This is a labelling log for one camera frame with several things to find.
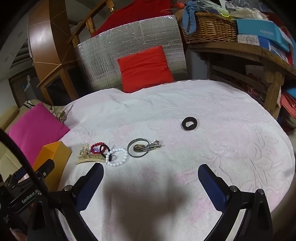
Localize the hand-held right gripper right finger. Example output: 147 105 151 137
198 164 274 241

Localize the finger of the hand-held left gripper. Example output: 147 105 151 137
32 159 55 181
9 168 30 186

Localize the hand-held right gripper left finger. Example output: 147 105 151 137
28 163 104 241

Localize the orange box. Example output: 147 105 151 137
32 141 72 192

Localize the cream hair claw clip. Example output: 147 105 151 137
76 144 105 165

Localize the red bead bracelet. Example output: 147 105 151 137
90 142 104 154

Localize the thick black hair tie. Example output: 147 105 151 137
181 116 198 130

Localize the pink cushion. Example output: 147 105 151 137
8 103 70 167

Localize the silver metal bangle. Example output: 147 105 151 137
127 138 149 158

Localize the leaf patterned cloth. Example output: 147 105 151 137
23 100 74 123

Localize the beige leather sofa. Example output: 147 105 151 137
0 100 47 186

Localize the silver metal clip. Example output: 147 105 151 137
144 140 162 151

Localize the white textured blanket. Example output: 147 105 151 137
50 79 295 241

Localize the red bag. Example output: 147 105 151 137
280 91 296 116

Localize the white air vent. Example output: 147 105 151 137
9 43 34 69

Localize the silver foil mat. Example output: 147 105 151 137
76 14 188 92

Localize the red cushion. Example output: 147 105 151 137
117 46 174 93

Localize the brown wooden cabinet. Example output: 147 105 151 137
28 0 79 105

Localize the wooden table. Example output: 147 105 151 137
185 42 296 118

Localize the wooden chair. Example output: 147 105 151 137
69 0 118 48

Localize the white patterned box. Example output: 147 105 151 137
237 34 262 44

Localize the wicker basket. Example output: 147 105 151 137
177 11 238 44

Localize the teal cardboard box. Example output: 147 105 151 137
236 19 293 45

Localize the blue cloth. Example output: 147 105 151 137
182 1 202 35

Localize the red cloth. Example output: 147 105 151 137
91 0 173 37

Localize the black cable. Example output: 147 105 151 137
0 128 52 194

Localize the thin black hair tie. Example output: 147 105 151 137
99 144 114 163

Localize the white bead bracelet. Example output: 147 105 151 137
105 148 129 167

